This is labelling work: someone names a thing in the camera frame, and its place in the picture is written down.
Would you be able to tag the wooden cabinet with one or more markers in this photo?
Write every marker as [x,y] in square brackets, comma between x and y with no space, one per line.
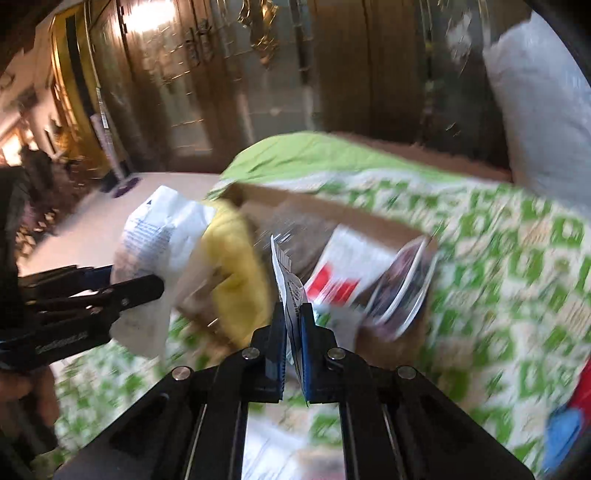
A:
[184,92]

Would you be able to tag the person's left hand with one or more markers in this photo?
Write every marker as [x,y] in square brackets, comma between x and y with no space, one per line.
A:
[27,392]

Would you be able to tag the grey plastic-wrapped bundle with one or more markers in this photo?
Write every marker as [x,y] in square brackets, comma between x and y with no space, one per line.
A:
[545,115]

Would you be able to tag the purple mat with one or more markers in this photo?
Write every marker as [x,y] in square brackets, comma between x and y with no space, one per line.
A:
[123,188]

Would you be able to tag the clear packet of colourful items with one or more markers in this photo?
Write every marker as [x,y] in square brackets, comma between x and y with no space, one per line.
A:
[401,286]

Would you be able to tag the white paper packet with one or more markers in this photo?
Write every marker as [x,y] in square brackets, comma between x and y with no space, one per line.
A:
[291,295]

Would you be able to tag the blue cloth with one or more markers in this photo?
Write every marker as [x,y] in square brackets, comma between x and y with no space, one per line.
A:
[562,438]

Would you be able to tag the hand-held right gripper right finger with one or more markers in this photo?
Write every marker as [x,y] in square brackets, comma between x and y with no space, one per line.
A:
[308,364]

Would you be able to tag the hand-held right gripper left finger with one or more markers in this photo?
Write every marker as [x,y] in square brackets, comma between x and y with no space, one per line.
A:
[277,364]

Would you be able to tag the red cloth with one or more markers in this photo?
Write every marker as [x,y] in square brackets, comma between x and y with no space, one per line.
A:
[582,392]

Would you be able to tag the white printed plastic bag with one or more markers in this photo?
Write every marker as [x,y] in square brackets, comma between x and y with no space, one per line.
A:
[152,230]

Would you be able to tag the white packet with red label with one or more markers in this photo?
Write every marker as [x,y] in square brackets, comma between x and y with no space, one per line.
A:
[341,258]

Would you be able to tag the cardboard box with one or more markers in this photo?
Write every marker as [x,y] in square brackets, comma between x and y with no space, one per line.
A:
[304,221]

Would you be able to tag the yellow towel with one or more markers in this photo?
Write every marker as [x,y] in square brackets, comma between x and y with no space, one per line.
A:
[231,258]

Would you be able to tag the green patterned blanket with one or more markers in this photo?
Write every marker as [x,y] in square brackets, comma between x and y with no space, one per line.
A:
[508,254]

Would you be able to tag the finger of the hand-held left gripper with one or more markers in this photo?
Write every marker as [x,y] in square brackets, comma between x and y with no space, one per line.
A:
[69,279]
[134,290]

